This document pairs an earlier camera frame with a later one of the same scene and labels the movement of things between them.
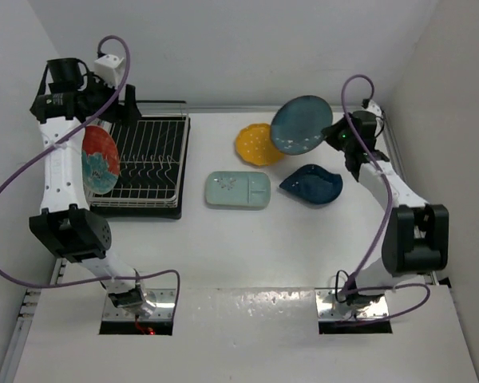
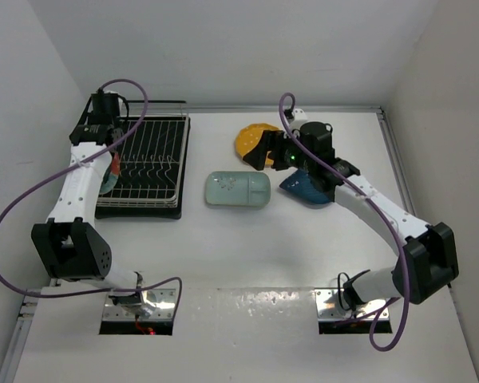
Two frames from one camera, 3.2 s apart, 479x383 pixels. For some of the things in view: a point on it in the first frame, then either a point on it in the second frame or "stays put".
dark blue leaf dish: x=314 y=183 stays put
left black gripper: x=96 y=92 to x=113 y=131
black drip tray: x=153 y=153 stays put
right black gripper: x=331 y=132 to x=275 y=141
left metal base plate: x=165 y=299 stays put
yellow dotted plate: x=255 y=146 stays put
